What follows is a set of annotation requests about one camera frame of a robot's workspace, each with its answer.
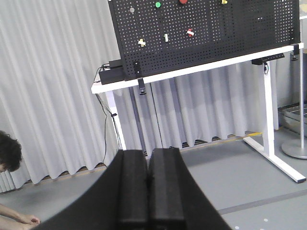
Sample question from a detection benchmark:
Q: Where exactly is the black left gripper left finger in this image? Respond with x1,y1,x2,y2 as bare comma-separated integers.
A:
36,149,148,230

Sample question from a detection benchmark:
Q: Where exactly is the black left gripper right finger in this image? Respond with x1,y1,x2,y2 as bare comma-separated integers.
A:
149,148,230,230

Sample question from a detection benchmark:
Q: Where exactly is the red toggle switch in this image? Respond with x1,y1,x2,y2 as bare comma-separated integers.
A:
187,28,194,37

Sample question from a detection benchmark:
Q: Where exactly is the seated person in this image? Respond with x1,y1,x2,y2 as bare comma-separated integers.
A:
0,131,41,230

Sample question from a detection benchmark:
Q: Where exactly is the black power box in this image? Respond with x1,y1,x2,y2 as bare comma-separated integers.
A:
99,59,125,85

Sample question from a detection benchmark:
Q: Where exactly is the grey round stand base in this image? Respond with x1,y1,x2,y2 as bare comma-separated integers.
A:
281,14,307,160

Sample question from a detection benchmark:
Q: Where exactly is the left black panel clamp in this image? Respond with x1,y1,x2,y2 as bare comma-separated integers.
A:
133,61,146,95

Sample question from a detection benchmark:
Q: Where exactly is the black panel clamp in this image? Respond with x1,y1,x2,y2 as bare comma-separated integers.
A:
133,61,146,95
291,44,300,61

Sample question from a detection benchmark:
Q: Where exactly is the black desk control box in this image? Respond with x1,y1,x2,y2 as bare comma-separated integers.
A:
251,53,284,74

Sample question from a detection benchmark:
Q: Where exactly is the white curtain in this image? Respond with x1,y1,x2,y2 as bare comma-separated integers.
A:
0,0,265,192

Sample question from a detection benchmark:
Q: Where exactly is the black perforated pegboard panel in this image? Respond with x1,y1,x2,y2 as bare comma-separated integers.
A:
108,0,300,80

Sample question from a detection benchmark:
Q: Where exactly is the white standing desk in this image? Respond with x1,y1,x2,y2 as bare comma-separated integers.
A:
91,43,307,183

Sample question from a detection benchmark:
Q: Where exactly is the right black panel clamp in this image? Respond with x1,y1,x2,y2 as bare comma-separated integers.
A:
291,44,300,61

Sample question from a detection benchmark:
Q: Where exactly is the black hanging cable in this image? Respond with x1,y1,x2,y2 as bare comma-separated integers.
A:
93,63,120,166

